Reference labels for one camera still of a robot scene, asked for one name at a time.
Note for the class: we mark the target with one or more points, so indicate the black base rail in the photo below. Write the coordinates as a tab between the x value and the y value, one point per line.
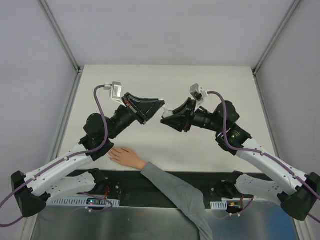
133	189

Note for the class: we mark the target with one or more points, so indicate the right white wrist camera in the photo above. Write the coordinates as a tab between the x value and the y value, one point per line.
199	94

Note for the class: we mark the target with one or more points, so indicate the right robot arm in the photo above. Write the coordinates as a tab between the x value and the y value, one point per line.
295	191

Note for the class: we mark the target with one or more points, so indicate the left aluminium frame post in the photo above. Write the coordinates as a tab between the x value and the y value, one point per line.
59	34

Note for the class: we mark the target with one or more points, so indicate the right white cable duct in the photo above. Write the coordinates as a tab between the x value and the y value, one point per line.
219	205

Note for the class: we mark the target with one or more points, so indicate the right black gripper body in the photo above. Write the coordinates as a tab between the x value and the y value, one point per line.
188	114

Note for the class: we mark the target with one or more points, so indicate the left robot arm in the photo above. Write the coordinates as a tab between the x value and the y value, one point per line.
37	188

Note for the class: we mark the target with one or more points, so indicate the right aluminium frame post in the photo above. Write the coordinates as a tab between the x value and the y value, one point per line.
277	34

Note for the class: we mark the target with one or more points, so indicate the aluminium frame post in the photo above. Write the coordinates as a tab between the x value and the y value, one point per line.
59	34
277	34

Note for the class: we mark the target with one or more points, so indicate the grey sleeved forearm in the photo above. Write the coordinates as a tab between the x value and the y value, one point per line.
184	196

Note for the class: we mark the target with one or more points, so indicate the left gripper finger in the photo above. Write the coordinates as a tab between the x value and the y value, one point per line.
146	110
140	100

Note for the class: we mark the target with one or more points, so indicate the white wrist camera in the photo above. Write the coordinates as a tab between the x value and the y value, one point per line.
115	89
199	94

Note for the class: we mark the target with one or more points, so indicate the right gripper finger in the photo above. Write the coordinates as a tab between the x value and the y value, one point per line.
178	123
184	110

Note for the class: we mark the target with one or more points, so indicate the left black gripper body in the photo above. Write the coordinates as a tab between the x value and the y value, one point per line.
134	108

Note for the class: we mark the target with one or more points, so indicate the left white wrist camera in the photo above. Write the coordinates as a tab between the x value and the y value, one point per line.
115	89

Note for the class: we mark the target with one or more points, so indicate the clear nail polish bottle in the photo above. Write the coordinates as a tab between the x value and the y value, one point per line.
167	113

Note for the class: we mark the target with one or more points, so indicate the person's hand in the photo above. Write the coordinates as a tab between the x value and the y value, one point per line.
126	157

